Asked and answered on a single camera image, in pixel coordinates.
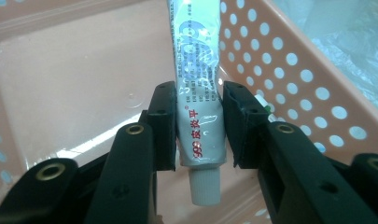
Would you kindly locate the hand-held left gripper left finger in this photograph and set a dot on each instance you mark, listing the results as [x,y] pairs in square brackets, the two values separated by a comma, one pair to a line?
[137,161]

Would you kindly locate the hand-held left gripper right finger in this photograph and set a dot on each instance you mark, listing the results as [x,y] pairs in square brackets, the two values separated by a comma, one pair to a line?
[289,161]

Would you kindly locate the white ointment tube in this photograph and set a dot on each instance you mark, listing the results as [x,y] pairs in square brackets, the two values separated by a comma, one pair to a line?
[199,93]

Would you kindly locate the pink perforated plastic basket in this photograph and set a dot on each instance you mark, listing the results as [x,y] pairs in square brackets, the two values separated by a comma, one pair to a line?
[84,77]

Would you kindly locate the clear smiley plastic bag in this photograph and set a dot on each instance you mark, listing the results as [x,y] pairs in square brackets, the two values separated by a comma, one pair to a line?
[345,40]

